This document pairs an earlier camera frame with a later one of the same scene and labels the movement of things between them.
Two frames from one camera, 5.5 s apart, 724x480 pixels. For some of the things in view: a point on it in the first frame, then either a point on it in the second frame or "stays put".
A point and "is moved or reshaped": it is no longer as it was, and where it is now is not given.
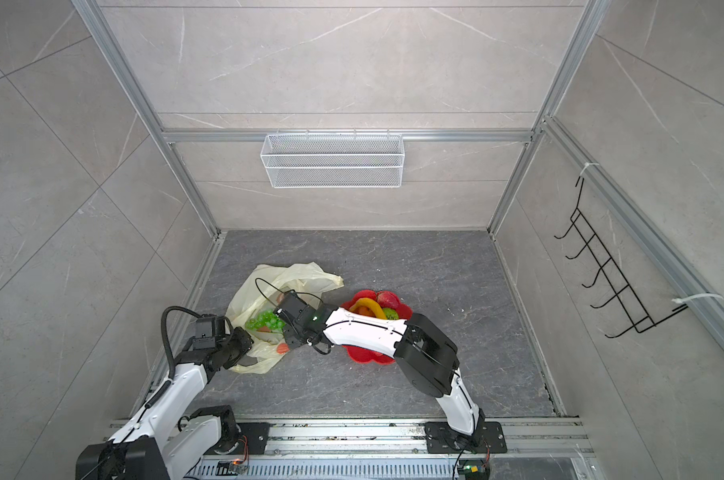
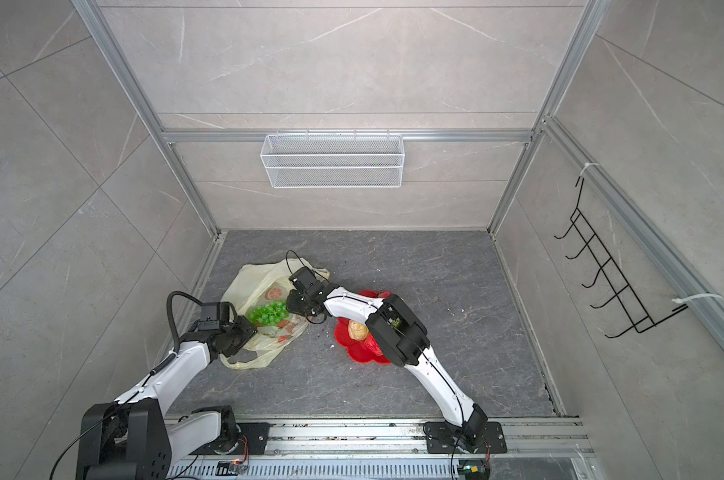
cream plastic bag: [260, 291] is moved or reshaped
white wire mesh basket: [333, 160] stays put
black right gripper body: [294, 337] -> [300, 305]
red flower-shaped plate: [365, 356] -> [381, 294]
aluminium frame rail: [94, 19] stays put
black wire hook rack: [625, 296] stays put
